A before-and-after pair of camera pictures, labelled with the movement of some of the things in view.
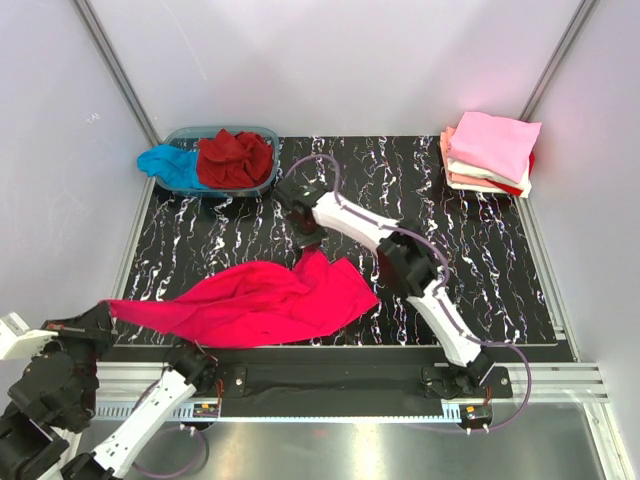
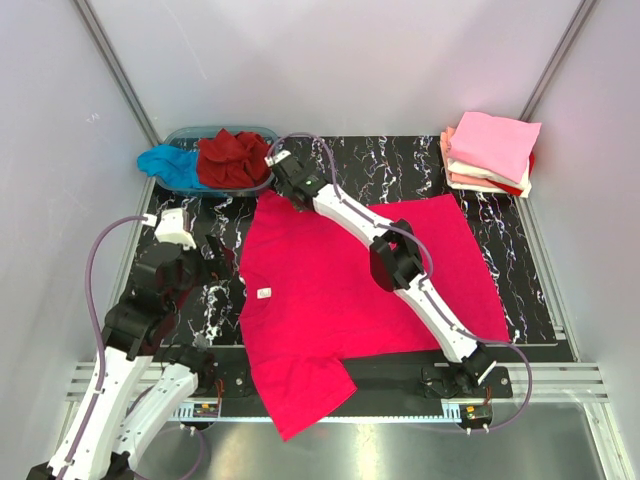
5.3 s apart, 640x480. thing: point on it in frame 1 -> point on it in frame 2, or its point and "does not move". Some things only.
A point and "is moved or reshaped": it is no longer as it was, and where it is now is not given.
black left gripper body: (85, 341) -> (197, 269)
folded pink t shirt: (500, 145) does not move
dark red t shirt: (230, 161) does not move
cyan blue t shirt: (171, 164) does not move
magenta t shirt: (253, 304) is moved or reshaped
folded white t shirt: (523, 182) does not move
